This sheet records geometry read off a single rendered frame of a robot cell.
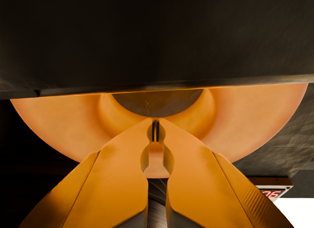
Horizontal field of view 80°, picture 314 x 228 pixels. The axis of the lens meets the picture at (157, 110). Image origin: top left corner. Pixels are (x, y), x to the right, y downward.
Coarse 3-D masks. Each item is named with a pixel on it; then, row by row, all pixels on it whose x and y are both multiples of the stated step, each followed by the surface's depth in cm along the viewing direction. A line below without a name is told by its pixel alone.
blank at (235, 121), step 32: (64, 96) 9; (96, 96) 9; (224, 96) 9; (256, 96) 9; (288, 96) 9; (32, 128) 11; (64, 128) 11; (96, 128) 11; (128, 128) 13; (192, 128) 13; (224, 128) 11; (256, 128) 11; (160, 160) 14
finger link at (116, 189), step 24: (144, 120) 12; (120, 144) 10; (144, 144) 10; (96, 168) 8; (120, 168) 8; (144, 168) 10; (96, 192) 7; (120, 192) 7; (144, 192) 7; (72, 216) 6; (96, 216) 6; (120, 216) 6; (144, 216) 7
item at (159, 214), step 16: (16, 176) 23; (0, 192) 22; (16, 192) 22; (32, 192) 22; (48, 192) 22; (0, 208) 20; (16, 208) 20; (32, 208) 21; (160, 208) 29; (0, 224) 18; (16, 224) 19; (160, 224) 27
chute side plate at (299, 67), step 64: (0, 0) 4; (64, 0) 4; (128, 0) 4; (192, 0) 4; (256, 0) 4; (0, 64) 5; (64, 64) 5; (128, 64) 5; (192, 64) 5; (256, 64) 5
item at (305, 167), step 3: (312, 159) 506; (309, 162) 503; (312, 162) 503; (306, 165) 515; (309, 165) 515; (312, 165) 515; (303, 168) 525; (306, 168) 525; (309, 168) 526; (312, 168) 526
